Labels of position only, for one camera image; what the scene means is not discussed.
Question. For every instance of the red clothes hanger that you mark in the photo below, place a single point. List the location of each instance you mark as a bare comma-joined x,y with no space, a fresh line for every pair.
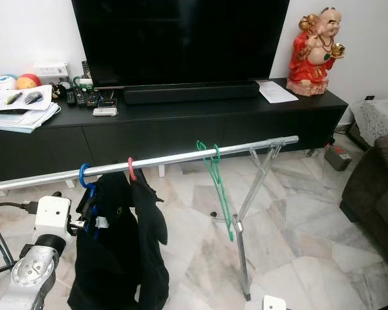
131,169

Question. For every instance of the blue clothes hanger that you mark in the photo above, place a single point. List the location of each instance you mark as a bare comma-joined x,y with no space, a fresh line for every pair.
82,175

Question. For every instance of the green clothes hanger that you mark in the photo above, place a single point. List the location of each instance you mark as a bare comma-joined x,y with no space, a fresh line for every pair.
229,223

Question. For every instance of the black shirt with Fonemax print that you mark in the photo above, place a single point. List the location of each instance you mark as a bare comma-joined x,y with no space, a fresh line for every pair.
110,258

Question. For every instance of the small white box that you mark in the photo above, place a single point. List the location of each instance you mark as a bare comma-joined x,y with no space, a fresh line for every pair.
105,111

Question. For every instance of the silver metal clothes rack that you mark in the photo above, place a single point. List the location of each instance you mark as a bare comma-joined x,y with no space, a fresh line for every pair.
187,155

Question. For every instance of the black remote control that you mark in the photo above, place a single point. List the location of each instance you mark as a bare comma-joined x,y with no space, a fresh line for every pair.
85,68
70,97

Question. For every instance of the stack of white papers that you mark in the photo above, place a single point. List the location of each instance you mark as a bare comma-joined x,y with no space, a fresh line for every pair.
19,115

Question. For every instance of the black TV console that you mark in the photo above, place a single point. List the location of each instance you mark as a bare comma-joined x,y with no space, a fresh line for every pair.
181,126

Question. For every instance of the green white mug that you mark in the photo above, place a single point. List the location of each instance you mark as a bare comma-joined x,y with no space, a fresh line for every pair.
84,82

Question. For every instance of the dark green pen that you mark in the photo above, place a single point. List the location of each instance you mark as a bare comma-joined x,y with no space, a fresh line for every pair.
13,98

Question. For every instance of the orange plush ball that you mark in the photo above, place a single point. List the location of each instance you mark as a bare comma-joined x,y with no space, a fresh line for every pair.
28,81

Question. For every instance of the white power socket box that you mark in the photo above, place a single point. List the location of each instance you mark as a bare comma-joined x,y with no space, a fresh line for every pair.
50,70

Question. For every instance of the white blue plush ball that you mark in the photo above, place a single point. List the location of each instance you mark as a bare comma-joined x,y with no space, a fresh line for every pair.
5,82

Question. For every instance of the black soundbar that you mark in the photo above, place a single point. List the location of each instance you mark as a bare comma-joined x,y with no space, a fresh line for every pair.
191,92

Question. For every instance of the black television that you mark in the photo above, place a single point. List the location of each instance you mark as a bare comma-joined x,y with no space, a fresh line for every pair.
181,39

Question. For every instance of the white paper sheet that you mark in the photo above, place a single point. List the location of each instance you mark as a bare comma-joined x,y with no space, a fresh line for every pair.
277,92

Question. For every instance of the small grey box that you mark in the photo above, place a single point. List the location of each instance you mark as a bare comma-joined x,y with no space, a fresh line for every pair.
337,157

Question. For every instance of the red laughing Buddha statue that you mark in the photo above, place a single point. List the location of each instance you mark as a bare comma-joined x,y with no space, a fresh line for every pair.
313,58

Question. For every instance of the dark brown sofa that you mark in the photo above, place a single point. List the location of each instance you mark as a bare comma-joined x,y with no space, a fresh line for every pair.
375,181

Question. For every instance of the side table with lace cloth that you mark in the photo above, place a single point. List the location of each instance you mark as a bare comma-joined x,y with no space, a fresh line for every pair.
378,119

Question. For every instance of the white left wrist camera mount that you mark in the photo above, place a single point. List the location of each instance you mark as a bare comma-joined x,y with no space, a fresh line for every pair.
52,213

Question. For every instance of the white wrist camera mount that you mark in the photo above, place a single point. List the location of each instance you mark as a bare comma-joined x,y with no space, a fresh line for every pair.
52,213
275,303

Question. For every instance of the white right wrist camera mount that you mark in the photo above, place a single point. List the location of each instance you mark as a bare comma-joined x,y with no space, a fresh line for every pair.
275,303

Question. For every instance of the black wall plug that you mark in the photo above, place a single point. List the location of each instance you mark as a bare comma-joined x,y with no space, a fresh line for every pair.
369,98

